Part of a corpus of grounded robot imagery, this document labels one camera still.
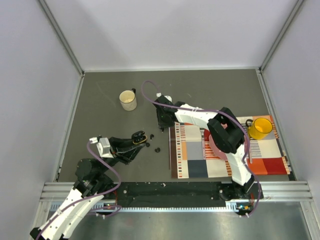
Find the cream dimpled ceramic mug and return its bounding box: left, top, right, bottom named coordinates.
left=119, top=88, right=137, bottom=111

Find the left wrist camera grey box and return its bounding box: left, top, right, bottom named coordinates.
left=96, top=137, right=114, bottom=158

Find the yellow mug black handle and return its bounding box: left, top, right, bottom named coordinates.
left=245, top=117, right=273, bottom=140

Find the glossy black gold-trim charging case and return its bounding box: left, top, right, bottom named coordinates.
left=131, top=130, right=147, bottom=145

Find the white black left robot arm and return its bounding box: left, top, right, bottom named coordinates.
left=30, top=130, right=147, bottom=240

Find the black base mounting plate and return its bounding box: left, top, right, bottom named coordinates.
left=116, top=181, right=258, bottom=208

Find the pink dotted plate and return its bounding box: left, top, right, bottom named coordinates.
left=208, top=134, right=228, bottom=161

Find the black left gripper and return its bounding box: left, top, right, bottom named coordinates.
left=96, top=136, right=146, bottom=176

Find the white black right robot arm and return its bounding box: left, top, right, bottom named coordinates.
left=153, top=93, right=255, bottom=198

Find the colourful patchwork placemat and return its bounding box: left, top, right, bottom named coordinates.
left=169, top=122, right=292, bottom=179

